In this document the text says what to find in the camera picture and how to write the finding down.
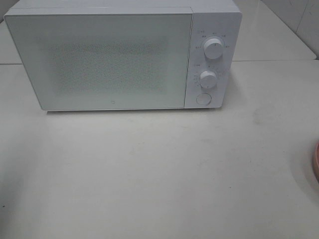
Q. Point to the white microwave oven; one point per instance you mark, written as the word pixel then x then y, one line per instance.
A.
pixel 220 18

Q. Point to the round white door button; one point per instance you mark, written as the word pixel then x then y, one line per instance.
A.
pixel 203 99

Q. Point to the white microwave knob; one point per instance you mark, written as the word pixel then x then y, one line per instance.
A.
pixel 213 48
pixel 208 79

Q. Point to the pink round plate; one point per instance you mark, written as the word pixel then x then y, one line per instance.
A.
pixel 316 162

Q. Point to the white microwave door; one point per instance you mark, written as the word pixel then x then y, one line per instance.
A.
pixel 104 62

